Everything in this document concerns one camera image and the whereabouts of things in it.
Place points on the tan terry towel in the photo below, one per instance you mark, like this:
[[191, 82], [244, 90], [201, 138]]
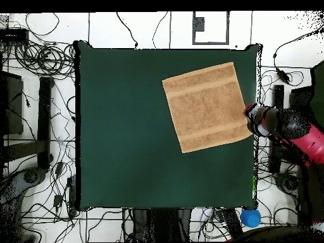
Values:
[[205, 108]]

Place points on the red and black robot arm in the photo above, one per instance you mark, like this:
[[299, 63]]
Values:
[[293, 126]]

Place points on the black T-shaped stand base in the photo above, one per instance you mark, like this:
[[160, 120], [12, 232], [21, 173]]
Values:
[[45, 121], [278, 93]]

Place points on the black box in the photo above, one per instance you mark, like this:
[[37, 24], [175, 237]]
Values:
[[301, 98], [11, 106]]

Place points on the grey office chair base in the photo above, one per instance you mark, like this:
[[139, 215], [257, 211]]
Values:
[[30, 177], [288, 183]]

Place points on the dark grey floor plate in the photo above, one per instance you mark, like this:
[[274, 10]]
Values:
[[199, 24]]

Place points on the black keyboard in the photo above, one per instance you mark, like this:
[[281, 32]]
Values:
[[233, 222]]

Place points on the dark green tablecloth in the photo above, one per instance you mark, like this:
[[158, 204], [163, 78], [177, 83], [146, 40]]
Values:
[[126, 114]]

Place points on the black power adapter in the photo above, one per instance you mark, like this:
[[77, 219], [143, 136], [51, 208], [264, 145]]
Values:
[[57, 200], [59, 168]]

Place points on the grey square floor frame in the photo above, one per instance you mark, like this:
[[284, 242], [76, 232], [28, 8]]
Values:
[[210, 43]]

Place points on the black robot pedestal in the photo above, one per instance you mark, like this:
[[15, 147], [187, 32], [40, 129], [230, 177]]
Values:
[[164, 225]]

